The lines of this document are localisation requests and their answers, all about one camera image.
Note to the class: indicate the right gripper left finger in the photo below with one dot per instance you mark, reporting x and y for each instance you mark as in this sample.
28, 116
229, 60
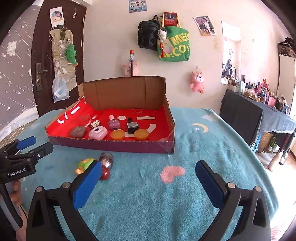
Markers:
43, 222

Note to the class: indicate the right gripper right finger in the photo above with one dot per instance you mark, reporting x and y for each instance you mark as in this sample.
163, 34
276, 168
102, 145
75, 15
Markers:
253, 223

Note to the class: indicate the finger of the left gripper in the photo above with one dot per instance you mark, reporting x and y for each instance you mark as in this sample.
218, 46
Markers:
39, 150
20, 145

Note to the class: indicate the clear glass cup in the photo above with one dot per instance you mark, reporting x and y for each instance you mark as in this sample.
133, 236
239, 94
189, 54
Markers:
84, 119

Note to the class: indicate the pink round mirror case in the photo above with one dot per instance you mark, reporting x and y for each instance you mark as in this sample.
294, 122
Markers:
98, 133

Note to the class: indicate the gold studded cylinder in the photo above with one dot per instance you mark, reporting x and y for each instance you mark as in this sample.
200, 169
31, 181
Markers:
94, 124

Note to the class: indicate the pink nail polish bottle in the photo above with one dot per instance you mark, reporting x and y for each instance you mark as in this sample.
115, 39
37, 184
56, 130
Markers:
113, 124

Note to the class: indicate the orange round soap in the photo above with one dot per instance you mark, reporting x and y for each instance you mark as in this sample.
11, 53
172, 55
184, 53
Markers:
141, 134
117, 135

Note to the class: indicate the black nail polish bottle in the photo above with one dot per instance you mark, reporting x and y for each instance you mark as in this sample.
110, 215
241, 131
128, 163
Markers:
132, 126

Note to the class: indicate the person's left hand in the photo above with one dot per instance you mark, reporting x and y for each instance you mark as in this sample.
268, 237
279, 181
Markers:
16, 194

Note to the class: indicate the yellow green duck toy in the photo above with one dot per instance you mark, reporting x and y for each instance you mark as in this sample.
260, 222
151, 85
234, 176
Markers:
83, 165

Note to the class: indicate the white plastic bag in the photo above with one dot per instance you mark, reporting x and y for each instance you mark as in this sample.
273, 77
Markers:
59, 88

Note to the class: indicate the silver glitter ball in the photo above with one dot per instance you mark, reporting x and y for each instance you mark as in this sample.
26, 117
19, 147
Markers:
106, 159

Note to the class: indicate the dark red ball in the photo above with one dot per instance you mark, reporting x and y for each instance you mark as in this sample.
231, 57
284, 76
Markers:
105, 173

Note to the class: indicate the green plush toy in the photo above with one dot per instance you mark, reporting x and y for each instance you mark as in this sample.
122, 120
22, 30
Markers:
70, 54

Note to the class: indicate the black side table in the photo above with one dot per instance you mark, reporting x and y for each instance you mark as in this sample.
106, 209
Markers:
248, 117

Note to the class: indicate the cardboard tray box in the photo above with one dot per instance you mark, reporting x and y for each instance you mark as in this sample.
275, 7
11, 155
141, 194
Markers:
138, 92

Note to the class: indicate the teal fleece blanket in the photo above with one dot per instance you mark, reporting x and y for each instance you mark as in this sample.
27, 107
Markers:
159, 197

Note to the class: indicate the dark brown door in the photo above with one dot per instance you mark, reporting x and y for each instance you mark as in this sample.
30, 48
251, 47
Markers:
74, 17

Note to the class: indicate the beige hanging organizer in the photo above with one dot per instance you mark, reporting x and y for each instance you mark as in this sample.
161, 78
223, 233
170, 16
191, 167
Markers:
60, 40

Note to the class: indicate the pink pig plush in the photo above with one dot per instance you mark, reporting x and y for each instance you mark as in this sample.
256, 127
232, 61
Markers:
127, 69

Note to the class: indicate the red Miniso bag liner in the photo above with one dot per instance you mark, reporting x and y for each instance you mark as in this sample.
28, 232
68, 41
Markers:
157, 122

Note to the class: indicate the photo on door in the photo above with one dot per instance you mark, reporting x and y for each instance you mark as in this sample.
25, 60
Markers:
56, 17

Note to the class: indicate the orange capped metal tube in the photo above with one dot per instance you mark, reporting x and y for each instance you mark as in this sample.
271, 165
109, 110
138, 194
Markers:
131, 58

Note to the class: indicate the white wardrobe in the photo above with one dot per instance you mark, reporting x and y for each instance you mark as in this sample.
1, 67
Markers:
286, 81

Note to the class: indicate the pink fox plush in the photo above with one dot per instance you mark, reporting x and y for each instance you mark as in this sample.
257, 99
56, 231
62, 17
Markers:
197, 82

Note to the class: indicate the black backpack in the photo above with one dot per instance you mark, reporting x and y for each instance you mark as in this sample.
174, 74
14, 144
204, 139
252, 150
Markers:
148, 34

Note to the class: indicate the green tote bag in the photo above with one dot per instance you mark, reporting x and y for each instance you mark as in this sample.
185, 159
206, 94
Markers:
176, 47

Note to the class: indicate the red framed picture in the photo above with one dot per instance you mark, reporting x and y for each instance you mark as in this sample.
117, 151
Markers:
170, 19

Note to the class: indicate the door handle plate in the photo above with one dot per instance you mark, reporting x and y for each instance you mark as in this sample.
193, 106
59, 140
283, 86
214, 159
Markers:
39, 74

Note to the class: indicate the white plush keychain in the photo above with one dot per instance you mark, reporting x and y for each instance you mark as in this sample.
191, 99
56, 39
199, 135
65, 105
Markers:
162, 35

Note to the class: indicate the blue wall poster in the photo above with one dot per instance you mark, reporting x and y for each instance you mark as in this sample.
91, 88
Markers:
137, 6

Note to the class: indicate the wall photo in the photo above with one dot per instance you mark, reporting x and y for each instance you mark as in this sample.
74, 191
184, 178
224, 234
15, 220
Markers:
205, 26

